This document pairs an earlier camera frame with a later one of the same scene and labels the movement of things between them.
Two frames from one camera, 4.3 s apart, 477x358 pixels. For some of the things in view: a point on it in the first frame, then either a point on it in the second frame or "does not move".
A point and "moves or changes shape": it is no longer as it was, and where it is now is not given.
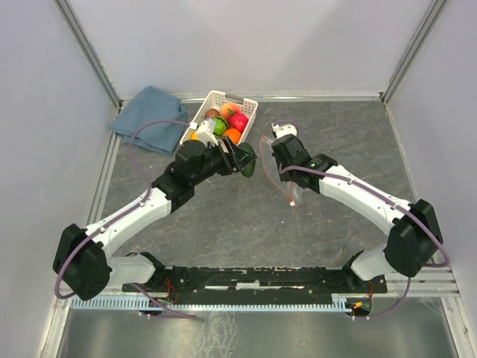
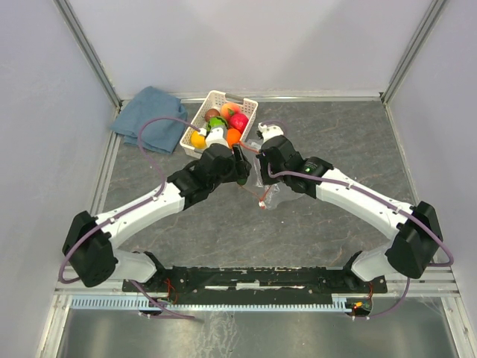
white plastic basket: (215, 100) does not move
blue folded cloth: (151, 105) does not move
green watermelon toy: (220, 126) does not move
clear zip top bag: (291, 190) moves or changes shape
